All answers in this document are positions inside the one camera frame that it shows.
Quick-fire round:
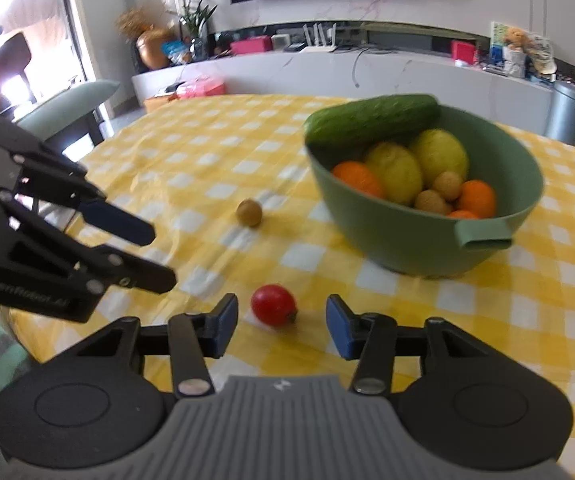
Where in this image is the pink patterned box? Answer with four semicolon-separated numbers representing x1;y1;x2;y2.
177;76;227;100

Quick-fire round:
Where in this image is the grey trash bin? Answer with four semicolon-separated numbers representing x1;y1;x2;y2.
545;80;575;148

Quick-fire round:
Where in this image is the green potted plant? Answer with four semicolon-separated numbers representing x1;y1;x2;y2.
167;0;222;61

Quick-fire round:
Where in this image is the cardboard box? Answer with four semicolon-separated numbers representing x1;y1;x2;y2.
143;92;178;113

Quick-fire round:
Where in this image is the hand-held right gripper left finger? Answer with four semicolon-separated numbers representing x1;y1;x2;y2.
74;293;239;400

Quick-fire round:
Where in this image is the yellow checked tablecloth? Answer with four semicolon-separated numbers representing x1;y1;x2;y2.
10;94;575;480

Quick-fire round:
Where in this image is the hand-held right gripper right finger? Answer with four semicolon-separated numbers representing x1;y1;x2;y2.
325;294;493;396

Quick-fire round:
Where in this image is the green cucumber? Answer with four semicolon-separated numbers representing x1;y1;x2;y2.
303;94;441;148

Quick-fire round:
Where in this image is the white marble media console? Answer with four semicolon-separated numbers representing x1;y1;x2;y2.
131;50;555;111

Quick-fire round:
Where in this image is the blue packet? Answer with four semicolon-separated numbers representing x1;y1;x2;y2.
162;40;193;66

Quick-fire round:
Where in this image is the green colander bowl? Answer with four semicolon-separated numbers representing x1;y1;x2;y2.
305;102;545;278

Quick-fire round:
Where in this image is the copper vase with dried flowers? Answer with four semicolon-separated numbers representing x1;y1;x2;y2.
116;7;174;71

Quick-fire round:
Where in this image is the large orange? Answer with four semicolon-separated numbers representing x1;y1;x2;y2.
331;161;385;198

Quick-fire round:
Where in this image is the small brown round fruit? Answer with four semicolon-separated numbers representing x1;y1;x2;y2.
236;198;263;228

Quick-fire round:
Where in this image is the red box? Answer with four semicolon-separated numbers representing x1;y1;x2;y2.
450;40;478;66

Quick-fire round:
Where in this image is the brown teddy bear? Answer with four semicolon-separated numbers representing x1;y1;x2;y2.
505;27;528;78

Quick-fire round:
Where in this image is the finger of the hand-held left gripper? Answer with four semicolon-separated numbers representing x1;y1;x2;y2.
0;114;157;247
0;186;178;297

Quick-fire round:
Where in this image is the white router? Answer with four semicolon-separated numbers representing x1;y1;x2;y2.
300;22;338;53

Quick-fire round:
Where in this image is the tan longan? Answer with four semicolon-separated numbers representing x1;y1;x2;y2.
432;170;464;202
414;189;451;215

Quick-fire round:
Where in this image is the red cherry tomato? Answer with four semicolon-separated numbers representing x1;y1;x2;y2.
250;284;298;328

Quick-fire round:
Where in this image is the mint green chair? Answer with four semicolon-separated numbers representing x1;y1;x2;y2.
17;80;120;146

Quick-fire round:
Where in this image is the black cable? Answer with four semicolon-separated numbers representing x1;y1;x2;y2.
351;50;369;92

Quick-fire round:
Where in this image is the yellow lemon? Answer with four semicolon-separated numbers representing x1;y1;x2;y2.
365;141;424;206
410;128;469;188

